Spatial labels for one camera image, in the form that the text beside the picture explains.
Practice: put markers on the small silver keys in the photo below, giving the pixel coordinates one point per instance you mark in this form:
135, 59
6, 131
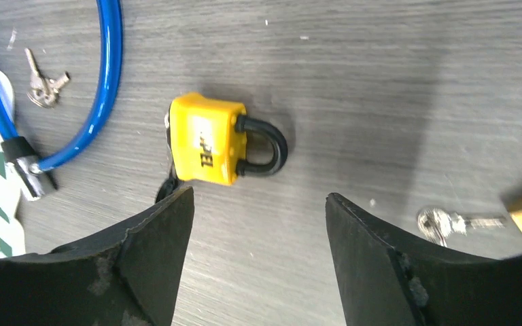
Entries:
44, 91

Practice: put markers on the yellow padlock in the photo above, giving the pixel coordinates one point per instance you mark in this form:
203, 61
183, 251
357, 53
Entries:
208, 141

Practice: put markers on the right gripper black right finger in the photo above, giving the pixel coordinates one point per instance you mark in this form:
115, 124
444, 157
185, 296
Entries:
388, 276

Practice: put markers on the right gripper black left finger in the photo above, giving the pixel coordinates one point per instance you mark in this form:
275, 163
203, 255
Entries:
126, 274

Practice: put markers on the blue cable lock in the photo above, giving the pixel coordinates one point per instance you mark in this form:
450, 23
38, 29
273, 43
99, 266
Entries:
20, 156

